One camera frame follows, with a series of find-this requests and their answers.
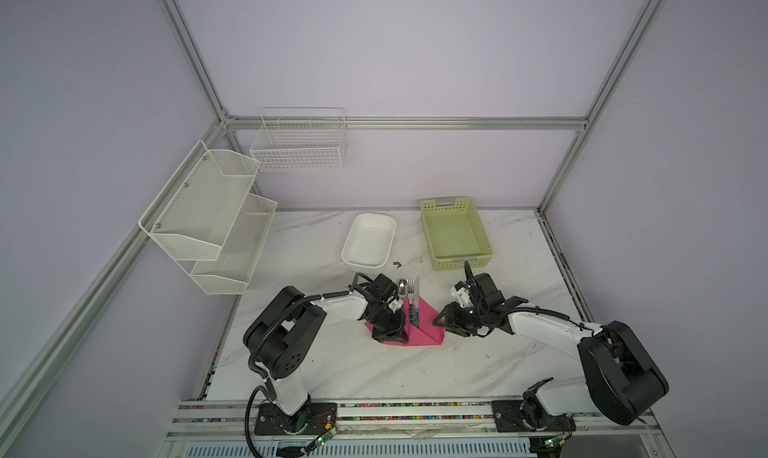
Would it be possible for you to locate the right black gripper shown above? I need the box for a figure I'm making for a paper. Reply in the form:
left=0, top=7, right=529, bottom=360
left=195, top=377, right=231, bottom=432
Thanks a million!
left=431, top=301, right=487, bottom=334

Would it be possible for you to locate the spoon with teal handle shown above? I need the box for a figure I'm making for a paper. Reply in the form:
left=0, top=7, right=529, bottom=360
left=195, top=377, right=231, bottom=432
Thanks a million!
left=397, top=279, right=409, bottom=301

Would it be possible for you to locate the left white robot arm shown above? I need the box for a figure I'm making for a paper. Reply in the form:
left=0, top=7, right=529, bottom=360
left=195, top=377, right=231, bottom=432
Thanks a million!
left=243, top=272, right=409, bottom=420

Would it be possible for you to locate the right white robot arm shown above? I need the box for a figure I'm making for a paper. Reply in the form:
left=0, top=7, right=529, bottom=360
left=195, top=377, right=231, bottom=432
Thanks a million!
left=433, top=273, right=669, bottom=431

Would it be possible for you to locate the green perforated plastic basket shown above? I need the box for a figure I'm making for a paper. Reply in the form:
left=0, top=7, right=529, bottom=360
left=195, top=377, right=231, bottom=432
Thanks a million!
left=420, top=196, right=493, bottom=271

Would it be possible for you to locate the white plastic tray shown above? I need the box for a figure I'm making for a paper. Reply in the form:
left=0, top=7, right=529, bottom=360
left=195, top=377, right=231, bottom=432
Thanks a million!
left=341, top=212, right=397, bottom=271

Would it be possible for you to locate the white mesh lower shelf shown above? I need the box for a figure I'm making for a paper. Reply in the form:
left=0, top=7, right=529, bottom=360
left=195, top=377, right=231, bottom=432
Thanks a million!
left=191, top=193, right=277, bottom=295

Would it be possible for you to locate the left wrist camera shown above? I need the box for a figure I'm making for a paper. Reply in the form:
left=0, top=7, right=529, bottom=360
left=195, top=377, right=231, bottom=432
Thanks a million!
left=388, top=298, right=405, bottom=312

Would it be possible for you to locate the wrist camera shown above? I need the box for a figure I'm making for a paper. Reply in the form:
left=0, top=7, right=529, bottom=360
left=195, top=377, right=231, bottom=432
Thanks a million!
left=388, top=298, right=405, bottom=312
left=450, top=282, right=473, bottom=308

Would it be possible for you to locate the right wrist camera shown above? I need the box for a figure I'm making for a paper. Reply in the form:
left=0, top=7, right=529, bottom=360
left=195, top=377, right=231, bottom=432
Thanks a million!
left=450, top=282, right=473, bottom=308

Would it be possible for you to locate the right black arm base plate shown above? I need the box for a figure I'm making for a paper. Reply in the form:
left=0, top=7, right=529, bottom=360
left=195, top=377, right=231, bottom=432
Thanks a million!
left=491, top=399, right=576, bottom=433

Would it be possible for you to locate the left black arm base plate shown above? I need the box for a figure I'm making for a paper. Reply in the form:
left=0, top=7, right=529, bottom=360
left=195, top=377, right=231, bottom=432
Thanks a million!
left=252, top=402, right=338, bottom=436

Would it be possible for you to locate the white wire wall basket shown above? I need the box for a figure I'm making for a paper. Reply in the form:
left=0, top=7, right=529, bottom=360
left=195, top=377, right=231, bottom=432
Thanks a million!
left=250, top=108, right=348, bottom=172

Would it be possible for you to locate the aluminium front rail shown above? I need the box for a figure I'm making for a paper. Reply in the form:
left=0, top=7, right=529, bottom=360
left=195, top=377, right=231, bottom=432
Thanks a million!
left=162, top=397, right=664, bottom=441

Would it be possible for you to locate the aluminium frame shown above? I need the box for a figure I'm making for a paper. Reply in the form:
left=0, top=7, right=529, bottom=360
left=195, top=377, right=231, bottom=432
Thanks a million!
left=1, top=0, right=642, bottom=397

